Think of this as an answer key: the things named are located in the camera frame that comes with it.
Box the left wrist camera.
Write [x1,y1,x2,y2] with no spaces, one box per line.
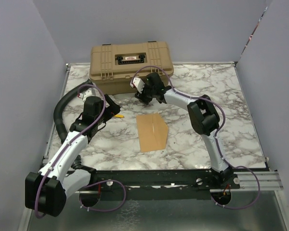
[79,88,96,101]

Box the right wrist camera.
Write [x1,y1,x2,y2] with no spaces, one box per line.
[130,77,145,93]

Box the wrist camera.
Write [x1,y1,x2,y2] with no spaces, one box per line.
[79,88,96,101]
[130,77,145,93]

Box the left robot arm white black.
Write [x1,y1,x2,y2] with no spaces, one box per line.
[25,94,120,218]

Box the brown paper envelope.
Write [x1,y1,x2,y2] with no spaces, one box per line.
[136,113,168,153]

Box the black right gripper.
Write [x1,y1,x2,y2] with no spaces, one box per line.
[135,82,156,105]

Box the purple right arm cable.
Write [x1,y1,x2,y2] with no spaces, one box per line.
[131,66,261,209]

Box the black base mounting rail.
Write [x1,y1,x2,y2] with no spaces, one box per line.
[80,169,240,201]

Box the tan plastic toolbox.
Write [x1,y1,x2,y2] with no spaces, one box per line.
[89,41,174,95]

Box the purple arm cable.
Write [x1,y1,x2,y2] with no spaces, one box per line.
[131,66,261,209]
[35,84,126,218]

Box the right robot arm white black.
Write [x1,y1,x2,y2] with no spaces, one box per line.
[130,72,233,188]

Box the aluminium extrusion frame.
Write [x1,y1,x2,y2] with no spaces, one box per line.
[16,63,284,231]

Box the black corrugated hose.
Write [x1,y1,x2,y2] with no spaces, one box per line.
[53,78,93,142]

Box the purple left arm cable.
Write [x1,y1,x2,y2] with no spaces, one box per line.
[35,84,126,218]

